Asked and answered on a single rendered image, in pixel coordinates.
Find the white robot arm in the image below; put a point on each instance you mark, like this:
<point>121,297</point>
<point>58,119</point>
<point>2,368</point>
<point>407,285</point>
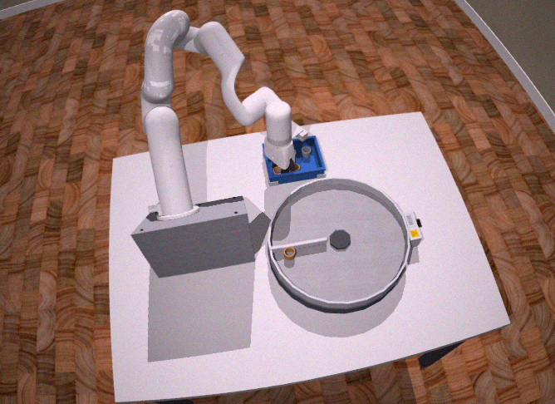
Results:
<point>160,122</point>

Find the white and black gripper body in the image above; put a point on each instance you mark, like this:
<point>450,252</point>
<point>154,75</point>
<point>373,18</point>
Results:
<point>280,155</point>

